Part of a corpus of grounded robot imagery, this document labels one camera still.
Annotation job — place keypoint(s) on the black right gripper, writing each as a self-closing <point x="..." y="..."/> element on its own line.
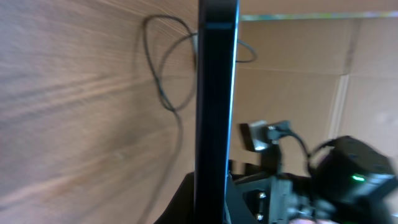
<point x="285" y="198"/>

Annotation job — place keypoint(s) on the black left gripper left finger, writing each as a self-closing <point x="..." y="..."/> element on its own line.
<point x="180" y="208"/>

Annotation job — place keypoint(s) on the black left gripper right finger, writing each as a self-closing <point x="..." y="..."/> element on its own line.
<point x="239" y="207"/>

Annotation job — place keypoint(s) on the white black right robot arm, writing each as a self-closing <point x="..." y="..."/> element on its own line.
<point x="348" y="186"/>

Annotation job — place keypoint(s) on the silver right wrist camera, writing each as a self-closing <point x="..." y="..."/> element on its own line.
<point x="257" y="136"/>

